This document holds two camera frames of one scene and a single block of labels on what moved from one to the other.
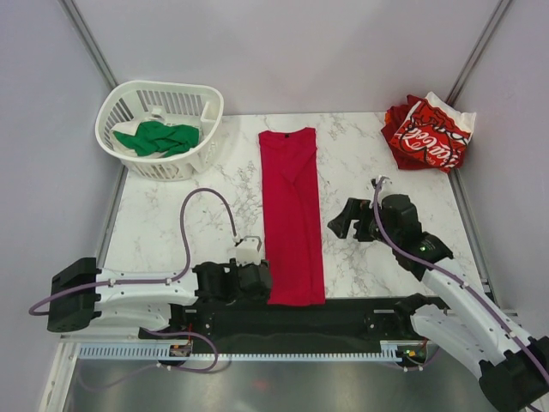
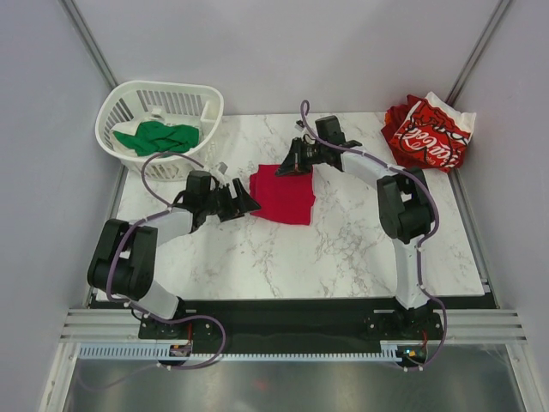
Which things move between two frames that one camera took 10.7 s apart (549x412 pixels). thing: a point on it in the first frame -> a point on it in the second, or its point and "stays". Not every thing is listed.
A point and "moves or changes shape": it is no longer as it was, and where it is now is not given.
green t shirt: [149, 137] stays
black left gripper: [262, 295] -> [235, 207]
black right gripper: [354, 209] -> [294, 161]
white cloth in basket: [129, 128] stays
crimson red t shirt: [292, 217] moves or changes shape
